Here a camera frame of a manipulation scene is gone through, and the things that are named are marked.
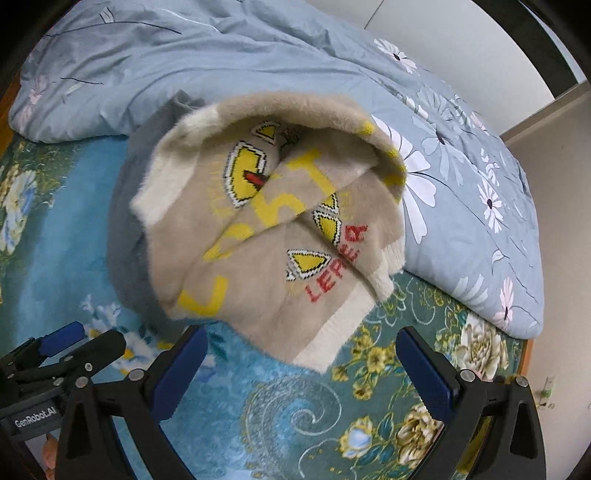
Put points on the orange wooden bed frame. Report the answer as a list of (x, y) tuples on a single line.
[(527, 354)]

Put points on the light blue floral duvet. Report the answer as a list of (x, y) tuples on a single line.
[(184, 55)]

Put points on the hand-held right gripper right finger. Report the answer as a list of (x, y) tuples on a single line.
[(425, 376)]

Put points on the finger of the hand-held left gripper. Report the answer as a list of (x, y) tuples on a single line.
[(62, 337), (104, 348)]

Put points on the teal floral blanket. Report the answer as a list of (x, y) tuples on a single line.
[(277, 415)]

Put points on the beige fuzzy printed sweater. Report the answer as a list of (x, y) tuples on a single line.
[(258, 277)]

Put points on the grey garment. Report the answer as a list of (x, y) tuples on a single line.
[(124, 221)]

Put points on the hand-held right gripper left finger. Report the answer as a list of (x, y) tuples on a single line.
[(179, 376)]

